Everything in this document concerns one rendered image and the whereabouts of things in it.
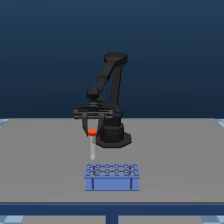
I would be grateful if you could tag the dark six-joint robot arm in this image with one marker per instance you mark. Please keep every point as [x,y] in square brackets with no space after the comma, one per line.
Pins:
[113,93]

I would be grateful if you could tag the blue tube rack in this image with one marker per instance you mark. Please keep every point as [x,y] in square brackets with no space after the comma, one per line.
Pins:
[111,176]

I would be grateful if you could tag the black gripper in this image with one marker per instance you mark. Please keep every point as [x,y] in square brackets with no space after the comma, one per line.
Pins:
[94,112]

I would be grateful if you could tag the clear tube with orange cap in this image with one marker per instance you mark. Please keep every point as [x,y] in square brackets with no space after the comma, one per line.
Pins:
[92,143]

